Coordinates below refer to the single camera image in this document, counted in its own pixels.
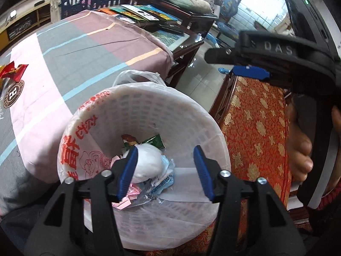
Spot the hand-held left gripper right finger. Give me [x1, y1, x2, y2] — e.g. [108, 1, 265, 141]
[193, 145, 307, 256]

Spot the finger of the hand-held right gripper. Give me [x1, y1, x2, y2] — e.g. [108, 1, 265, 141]
[205, 47, 241, 65]
[231, 64, 272, 82]

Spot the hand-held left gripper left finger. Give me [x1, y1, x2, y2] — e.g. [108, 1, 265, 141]
[24, 147, 139, 256]

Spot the pink plastic bag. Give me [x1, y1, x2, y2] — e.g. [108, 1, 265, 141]
[110, 155, 142, 210]

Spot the clear plastic wrapper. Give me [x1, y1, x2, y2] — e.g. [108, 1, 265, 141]
[144, 167, 205, 203]

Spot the white plastic bag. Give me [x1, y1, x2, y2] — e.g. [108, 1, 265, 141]
[130, 144, 163, 183]

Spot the blue white wrapper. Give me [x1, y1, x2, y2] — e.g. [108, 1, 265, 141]
[145, 173, 175, 200]

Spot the white lattice waste basket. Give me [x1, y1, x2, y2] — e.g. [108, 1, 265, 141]
[57, 84, 231, 251]

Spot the white bag-lined waste basket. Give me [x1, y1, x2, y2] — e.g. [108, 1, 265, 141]
[57, 69, 231, 251]

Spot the person's right hand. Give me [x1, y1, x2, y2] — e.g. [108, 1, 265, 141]
[286, 103, 314, 182]

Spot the dark wooden side table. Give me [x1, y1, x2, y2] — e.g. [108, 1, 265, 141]
[121, 0, 219, 43]

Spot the blue printed swivel chair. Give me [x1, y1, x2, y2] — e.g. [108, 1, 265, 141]
[208, 0, 240, 48]

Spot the grey green cushion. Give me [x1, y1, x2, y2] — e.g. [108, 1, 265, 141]
[166, 0, 212, 14]

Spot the window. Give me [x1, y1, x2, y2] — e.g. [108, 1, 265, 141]
[237, 0, 293, 32]

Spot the row of picture books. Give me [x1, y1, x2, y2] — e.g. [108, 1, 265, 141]
[97, 4, 179, 24]

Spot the person's right leg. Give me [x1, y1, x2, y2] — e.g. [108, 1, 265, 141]
[0, 205, 54, 256]

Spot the plaid tablecloth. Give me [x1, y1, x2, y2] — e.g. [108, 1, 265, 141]
[0, 9, 173, 216]

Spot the white and navy playpen fence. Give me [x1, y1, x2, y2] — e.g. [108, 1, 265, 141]
[49, 0, 142, 22]

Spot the red snack wrapper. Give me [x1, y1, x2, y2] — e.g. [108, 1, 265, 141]
[0, 61, 29, 82]

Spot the black stereo unit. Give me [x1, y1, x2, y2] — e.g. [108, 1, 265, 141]
[7, 15, 36, 40]

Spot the wooden television cabinet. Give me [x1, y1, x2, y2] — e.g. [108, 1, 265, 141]
[0, 0, 52, 51]

